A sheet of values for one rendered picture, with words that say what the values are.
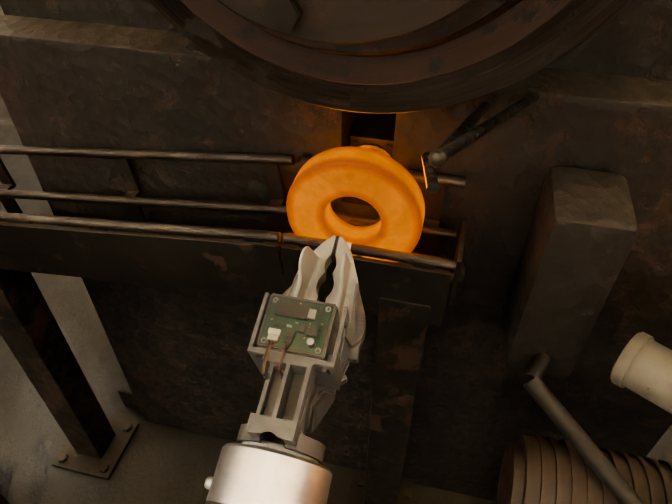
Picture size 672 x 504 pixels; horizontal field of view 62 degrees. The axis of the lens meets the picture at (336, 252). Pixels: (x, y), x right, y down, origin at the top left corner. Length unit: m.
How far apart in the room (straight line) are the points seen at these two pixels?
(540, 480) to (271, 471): 0.36
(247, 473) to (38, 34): 0.56
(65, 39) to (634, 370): 0.70
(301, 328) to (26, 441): 1.06
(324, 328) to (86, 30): 0.48
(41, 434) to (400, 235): 1.03
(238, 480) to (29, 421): 1.07
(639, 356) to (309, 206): 0.36
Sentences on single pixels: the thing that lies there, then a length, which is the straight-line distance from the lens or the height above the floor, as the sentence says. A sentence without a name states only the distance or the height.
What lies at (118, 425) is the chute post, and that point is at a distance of 1.38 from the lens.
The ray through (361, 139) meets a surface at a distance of 0.68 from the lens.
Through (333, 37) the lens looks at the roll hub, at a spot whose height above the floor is 0.98.
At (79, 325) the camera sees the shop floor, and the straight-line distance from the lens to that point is 1.61.
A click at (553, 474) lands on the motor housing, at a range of 0.70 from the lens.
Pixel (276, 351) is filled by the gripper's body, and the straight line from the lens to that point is 0.45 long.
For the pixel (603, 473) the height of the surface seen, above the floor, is 0.56.
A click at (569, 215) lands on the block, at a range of 0.57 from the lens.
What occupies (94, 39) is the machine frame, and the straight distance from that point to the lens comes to 0.74.
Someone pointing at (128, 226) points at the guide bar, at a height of 0.69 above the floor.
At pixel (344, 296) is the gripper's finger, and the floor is 0.75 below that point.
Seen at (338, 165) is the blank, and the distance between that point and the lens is 0.58.
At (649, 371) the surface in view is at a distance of 0.62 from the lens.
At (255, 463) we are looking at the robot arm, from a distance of 0.43.
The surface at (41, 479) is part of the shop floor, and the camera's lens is 1.39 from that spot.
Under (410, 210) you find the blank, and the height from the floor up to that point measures 0.76.
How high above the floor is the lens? 1.13
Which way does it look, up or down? 43 degrees down
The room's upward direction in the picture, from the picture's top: straight up
